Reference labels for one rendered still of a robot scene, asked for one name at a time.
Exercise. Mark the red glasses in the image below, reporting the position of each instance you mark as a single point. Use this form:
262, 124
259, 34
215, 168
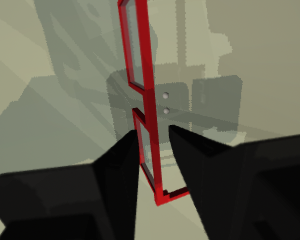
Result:
136, 42

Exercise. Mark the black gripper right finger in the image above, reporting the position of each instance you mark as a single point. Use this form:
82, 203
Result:
219, 177

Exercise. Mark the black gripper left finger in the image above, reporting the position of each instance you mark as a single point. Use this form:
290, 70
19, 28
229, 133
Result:
106, 188

